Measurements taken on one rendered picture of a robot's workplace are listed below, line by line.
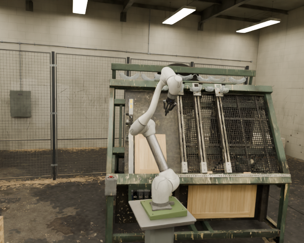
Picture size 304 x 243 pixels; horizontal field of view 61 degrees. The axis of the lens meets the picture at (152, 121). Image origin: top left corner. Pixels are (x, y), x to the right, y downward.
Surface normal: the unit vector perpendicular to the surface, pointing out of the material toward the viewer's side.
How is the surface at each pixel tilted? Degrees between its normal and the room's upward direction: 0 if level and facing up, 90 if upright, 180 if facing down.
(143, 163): 59
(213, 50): 90
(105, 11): 90
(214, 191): 90
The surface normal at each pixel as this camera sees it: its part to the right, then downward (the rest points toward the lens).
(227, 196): 0.12, 0.14
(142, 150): 0.12, -0.39
